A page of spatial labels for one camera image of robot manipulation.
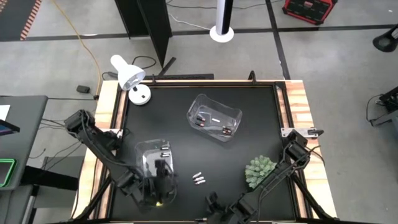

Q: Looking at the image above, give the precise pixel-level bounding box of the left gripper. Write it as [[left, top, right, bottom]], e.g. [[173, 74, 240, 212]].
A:
[[141, 159, 177, 208]]

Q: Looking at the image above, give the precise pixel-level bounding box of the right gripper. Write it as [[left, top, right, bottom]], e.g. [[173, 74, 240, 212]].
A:
[[205, 192, 249, 223]]

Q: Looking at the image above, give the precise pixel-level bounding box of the clear plastic bin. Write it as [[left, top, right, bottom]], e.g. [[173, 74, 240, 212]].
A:
[[186, 93, 243, 143], [134, 138, 175, 208]]

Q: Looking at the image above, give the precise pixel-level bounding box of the green artificial potted plant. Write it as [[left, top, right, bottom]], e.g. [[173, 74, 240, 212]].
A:
[[244, 154, 282, 191]]

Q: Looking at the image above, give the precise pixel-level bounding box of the white desk lamp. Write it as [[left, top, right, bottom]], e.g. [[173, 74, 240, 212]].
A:
[[110, 54, 152, 106]]

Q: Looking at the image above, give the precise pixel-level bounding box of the wooden table border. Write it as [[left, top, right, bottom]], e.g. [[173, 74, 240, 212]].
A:
[[71, 79, 339, 224]]

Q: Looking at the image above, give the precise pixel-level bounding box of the gray desk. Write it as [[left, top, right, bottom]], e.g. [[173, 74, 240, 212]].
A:
[[0, 95, 49, 191]]

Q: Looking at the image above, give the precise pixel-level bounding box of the black partition panel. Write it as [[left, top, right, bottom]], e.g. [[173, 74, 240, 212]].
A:
[[114, 0, 177, 77]]

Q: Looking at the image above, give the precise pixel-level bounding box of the white pole stand base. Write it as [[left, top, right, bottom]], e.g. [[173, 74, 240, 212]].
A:
[[209, 0, 235, 44]]

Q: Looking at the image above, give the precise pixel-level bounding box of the green framed tablet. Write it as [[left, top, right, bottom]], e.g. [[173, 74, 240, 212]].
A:
[[0, 157, 17, 188]]

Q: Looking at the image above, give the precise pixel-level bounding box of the black tablet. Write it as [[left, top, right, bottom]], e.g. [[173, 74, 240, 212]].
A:
[[0, 119, 21, 137]]

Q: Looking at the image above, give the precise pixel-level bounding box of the white paper sheet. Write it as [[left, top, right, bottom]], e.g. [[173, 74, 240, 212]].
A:
[[0, 104, 11, 121]]

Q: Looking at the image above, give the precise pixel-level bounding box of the black neighbouring robot station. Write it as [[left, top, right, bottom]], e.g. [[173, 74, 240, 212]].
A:
[[366, 86, 398, 128]]

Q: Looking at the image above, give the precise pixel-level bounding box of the black orange striped mat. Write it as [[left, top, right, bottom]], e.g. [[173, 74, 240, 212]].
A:
[[0, 0, 44, 42]]

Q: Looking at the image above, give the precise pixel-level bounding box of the red black equipment case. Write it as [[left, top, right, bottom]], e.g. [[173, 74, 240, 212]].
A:
[[282, 0, 338, 26]]

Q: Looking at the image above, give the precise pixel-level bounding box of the black floor stand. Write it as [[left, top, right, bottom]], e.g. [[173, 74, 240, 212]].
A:
[[372, 24, 398, 53]]

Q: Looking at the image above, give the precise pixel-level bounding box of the black frame strut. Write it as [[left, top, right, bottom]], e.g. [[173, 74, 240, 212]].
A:
[[72, 174, 113, 222], [287, 167, 338, 222]]

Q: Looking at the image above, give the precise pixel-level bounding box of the silver mounting bracket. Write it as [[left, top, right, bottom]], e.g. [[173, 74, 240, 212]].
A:
[[280, 126, 325, 138]]

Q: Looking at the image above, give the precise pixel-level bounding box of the black lamp cable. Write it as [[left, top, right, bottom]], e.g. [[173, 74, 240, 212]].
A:
[[101, 55, 157, 81]]

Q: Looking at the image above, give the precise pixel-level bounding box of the white floor cable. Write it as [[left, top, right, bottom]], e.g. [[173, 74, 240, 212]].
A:
[[167, 12, 213, 31]]

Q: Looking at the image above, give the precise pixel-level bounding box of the yellow floor cable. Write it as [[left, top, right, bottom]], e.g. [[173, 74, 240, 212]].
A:
[[51, 0, 103, 96]]

